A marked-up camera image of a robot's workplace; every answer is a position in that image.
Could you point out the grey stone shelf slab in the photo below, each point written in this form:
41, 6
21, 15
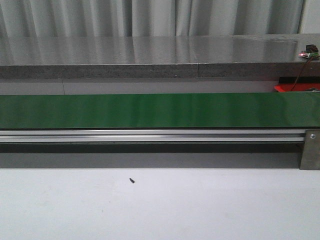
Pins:
159, 57

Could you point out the grey curtain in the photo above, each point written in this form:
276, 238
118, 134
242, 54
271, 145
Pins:
156, 18

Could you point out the aluminium conveyor frame rail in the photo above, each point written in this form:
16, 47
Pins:
152, 135

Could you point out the green conveyor belt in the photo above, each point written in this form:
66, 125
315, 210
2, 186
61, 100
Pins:
169, 110

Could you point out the red plastic tray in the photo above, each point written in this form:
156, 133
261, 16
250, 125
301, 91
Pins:
298, 87

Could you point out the grey metal support bracket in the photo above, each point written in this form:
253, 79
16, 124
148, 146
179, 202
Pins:
310, 159

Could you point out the small green circuit board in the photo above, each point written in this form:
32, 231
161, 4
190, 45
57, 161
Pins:
311, 51

